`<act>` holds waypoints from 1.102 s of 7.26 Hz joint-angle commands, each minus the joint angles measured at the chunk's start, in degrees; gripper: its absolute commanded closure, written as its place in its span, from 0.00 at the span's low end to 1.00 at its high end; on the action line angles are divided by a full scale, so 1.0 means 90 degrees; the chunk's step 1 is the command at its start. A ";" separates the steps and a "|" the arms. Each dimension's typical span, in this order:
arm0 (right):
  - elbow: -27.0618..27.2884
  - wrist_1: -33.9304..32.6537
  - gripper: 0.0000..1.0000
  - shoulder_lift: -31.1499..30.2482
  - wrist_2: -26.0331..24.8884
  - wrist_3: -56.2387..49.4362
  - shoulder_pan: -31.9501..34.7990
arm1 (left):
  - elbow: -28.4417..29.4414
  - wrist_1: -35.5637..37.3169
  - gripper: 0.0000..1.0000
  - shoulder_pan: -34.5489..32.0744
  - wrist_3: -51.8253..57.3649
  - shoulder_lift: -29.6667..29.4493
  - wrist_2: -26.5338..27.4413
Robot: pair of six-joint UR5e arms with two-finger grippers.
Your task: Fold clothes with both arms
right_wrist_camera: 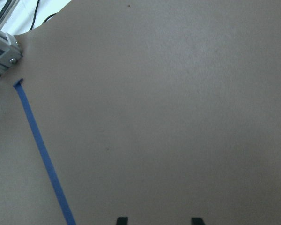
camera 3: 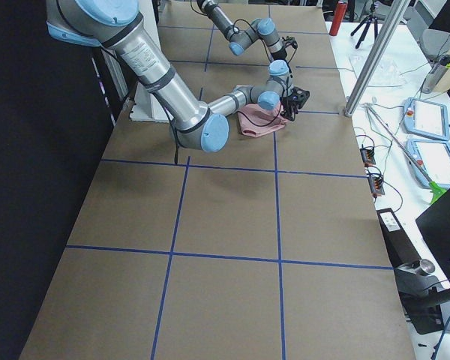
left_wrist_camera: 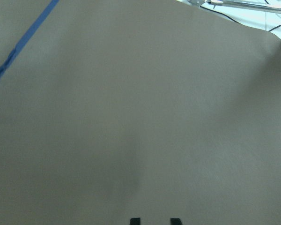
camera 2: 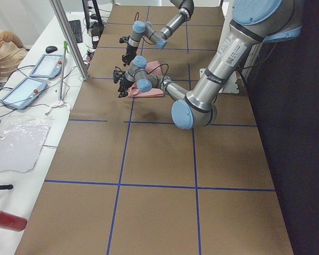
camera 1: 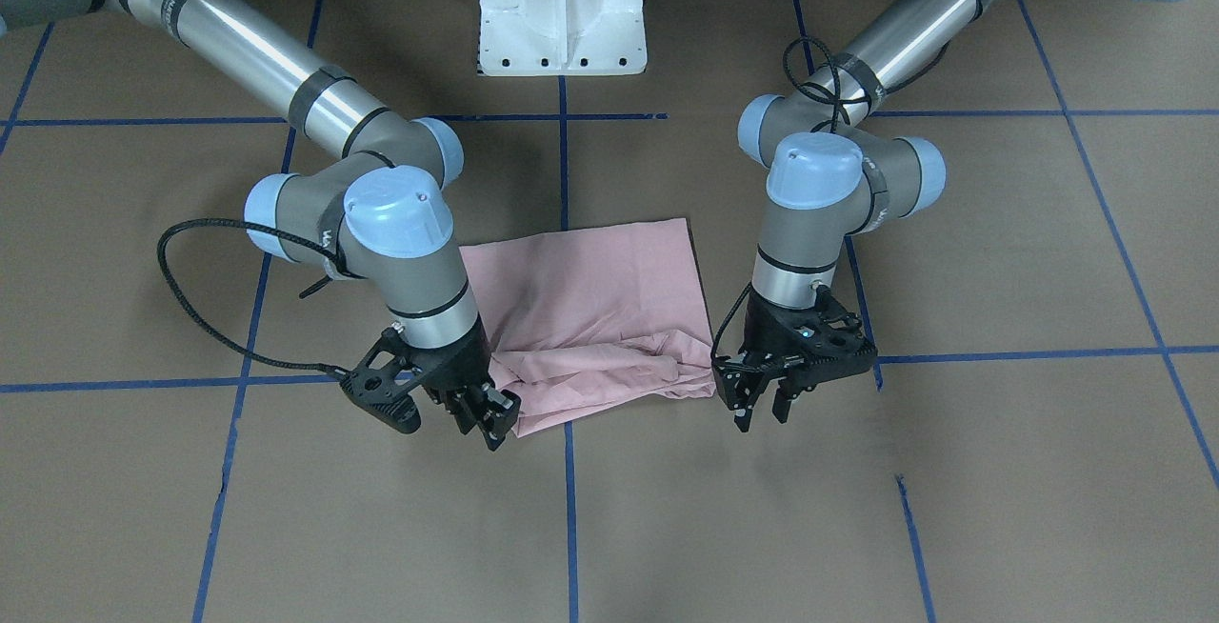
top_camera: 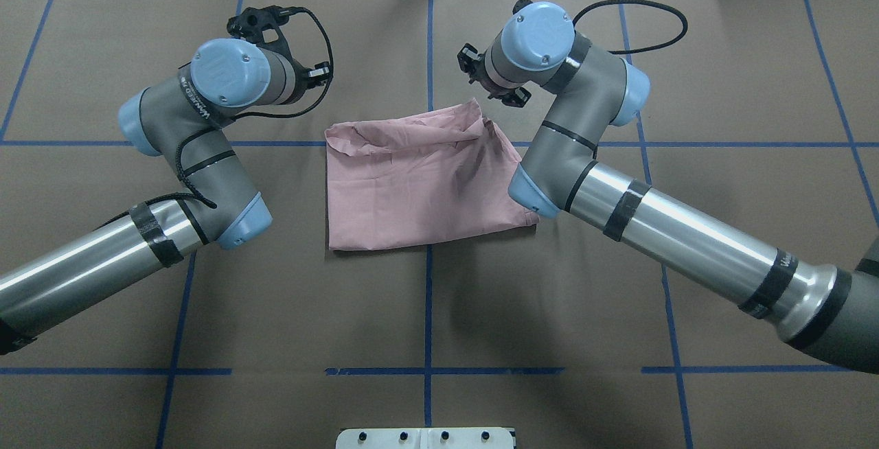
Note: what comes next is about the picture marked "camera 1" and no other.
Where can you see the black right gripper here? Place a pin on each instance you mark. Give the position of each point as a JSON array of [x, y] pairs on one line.
[[455, 368]]

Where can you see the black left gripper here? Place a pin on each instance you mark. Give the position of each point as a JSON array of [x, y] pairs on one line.
[[763, 328]]

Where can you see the pink Snoopy t-shirt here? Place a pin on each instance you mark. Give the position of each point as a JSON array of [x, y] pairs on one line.
[[582, 321]]

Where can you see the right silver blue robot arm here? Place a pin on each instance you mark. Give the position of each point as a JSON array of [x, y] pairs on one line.
[[377, 213]]

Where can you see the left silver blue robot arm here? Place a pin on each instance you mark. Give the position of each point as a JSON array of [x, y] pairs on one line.
[[828, 180]]

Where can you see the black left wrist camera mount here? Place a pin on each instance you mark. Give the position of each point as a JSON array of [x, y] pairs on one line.
[[832, 342]]

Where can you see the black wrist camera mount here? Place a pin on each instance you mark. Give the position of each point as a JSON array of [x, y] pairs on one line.
[[373, 385], [832, 342]]

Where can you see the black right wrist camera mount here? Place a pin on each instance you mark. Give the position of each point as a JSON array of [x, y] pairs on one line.
[[373, 385]]

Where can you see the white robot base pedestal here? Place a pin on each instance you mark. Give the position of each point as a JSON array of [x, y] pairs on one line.
[[525, 38]]

